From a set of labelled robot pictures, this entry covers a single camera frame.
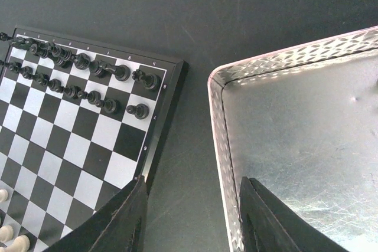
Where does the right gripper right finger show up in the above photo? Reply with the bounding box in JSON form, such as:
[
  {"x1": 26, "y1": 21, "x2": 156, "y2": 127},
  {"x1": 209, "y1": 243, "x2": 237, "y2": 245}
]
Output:
[{"x1": 239, "y1": 176, "x2": 346, "y2": 251}]

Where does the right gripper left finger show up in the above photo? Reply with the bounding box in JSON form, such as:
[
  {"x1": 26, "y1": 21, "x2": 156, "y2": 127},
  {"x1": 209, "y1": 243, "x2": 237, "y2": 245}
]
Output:
[{"x1": 46, "y1": 175, "x2": 148, "y2": 251}]

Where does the pink tray with pieces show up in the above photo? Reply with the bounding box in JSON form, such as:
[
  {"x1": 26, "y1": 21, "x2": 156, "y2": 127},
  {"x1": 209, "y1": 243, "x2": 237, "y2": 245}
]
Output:
[{"x1": 207, "y1": 27, "x2": 377, "y2": 251}]

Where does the white king piece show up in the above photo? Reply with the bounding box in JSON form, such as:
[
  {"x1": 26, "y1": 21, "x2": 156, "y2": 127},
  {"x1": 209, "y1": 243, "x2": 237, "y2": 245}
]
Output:
[{"x1": 1, "y1": 235, "x2": 30, "y2": 252}]

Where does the black and white chessboard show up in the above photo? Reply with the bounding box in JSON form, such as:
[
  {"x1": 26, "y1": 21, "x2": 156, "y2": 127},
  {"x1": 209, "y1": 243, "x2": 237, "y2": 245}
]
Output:
[{"x1": 1, "y1": 27, "x2": 188, "y2": 251}]

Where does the white pawn second row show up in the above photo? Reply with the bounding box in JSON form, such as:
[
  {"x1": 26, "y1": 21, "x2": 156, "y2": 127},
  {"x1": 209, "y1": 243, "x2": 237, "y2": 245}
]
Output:
[{"x1": 0, "y1": 225, "x2": 14, "y2": 243}]

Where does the black pawn piece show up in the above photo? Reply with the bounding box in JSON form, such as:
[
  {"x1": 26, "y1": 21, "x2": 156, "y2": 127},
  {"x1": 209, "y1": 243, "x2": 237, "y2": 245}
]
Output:
[{"x1": 126, "y1": 103, "x2": 149, "y2": 120}]

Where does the white pawn far file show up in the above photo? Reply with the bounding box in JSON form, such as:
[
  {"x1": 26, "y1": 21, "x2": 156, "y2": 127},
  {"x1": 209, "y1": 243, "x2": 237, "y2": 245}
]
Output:
[{"x1": 0, "y1": 189, "x2": 8, "y2": 202}]

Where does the black rook near corner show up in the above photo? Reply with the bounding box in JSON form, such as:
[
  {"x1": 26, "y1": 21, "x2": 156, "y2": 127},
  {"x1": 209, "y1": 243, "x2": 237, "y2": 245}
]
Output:
[{"x1": 132, "y1": 69, "x2": 161, "y2": 91}]

